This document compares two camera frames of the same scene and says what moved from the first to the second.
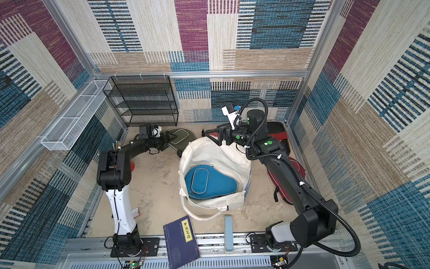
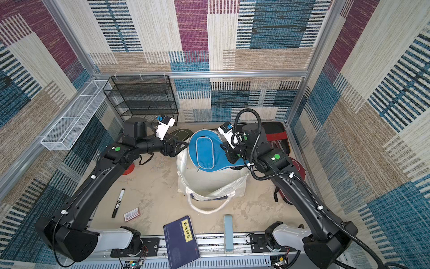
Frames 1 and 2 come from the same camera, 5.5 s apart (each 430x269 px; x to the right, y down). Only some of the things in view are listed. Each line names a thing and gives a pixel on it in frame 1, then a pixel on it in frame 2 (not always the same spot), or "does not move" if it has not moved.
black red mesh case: [277, 130] does not move
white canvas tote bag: [232, 159] -> [208, 191]
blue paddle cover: [205, 181] -> [208, 153]
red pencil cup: [132, 166] does not move
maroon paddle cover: [283, 190] does not move
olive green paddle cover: [183, 135] does not move
